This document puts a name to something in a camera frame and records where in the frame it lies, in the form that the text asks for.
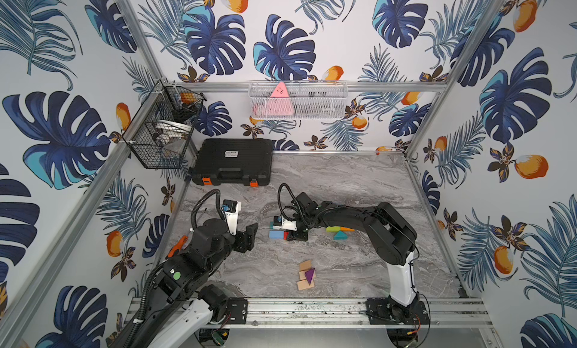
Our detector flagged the black wire basket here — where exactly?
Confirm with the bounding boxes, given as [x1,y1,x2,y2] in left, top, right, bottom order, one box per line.
[123,80,207,170]

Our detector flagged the black tool case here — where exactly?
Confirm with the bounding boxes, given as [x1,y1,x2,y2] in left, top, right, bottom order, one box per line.
[189,138,273,187]

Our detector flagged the small teal block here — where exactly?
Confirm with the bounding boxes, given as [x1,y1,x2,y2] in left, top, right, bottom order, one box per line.
[333,232,348,241]

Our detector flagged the orange handled screwdriver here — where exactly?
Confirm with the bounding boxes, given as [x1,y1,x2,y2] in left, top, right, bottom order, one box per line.
[166,235,188,259]

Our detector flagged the purple triangle block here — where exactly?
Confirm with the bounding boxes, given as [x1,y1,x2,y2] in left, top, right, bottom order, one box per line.
[304,268,316,284]

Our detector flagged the natural wood triangle block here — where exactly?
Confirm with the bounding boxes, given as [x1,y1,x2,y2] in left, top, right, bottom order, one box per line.
[299,259,312,271]

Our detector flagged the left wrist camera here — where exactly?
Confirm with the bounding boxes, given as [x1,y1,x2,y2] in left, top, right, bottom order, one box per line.
[222,199,242,235]

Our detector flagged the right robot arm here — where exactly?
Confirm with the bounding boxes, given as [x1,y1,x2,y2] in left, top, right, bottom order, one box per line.
[271,183,431,327]

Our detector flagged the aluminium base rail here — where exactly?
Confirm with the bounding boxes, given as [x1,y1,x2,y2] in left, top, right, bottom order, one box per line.
[225,295,493,329]

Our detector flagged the pink triangle sign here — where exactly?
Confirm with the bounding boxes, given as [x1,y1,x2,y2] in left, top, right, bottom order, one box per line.
[263,82,295,117]

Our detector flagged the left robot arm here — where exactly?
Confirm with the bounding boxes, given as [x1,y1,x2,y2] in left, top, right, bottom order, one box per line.
[110,189,258,347]

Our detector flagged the light blue block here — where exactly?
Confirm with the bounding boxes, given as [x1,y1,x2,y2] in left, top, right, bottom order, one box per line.
[269,231,285,240]

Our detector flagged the white wire shelf basket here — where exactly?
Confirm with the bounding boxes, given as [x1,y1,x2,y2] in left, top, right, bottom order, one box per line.
[248,81,349,120]

